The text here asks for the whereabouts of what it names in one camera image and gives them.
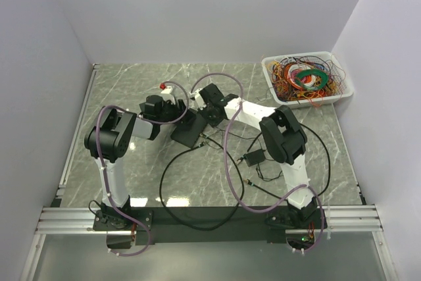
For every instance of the black power adapter brick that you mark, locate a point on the black power adapter brick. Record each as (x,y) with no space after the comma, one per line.
(253,158)

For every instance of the aluminium front rail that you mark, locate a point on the aluminium front rail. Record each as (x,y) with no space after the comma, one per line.
(342,218)

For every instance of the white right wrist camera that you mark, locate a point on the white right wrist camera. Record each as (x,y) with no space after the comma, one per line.
(198,101)

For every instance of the aluminium rail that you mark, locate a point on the aluminium rail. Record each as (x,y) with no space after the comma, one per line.
(342,218)
(56,202)

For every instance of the aluminium left side rail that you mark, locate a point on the aluminium left side rail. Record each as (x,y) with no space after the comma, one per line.
(56,202)

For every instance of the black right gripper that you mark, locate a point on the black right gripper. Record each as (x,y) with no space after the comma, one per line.
(217,122)

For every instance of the black network switch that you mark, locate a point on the black network switch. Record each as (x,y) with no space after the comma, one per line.
(187,132)

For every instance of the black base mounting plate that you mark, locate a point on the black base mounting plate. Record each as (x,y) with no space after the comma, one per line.
(224,224)

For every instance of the white plastic basket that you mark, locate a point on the white plastic basket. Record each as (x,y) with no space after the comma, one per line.
(306,79)

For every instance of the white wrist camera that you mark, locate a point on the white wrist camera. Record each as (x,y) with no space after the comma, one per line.
(167,94)
(198,101)

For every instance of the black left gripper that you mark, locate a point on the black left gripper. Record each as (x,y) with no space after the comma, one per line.
(179,112)

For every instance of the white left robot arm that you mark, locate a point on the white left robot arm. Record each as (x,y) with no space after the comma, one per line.
(109,138)

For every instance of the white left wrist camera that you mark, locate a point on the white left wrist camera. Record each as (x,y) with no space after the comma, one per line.
(167,94)

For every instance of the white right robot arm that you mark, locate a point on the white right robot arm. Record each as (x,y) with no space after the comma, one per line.
(284,139)

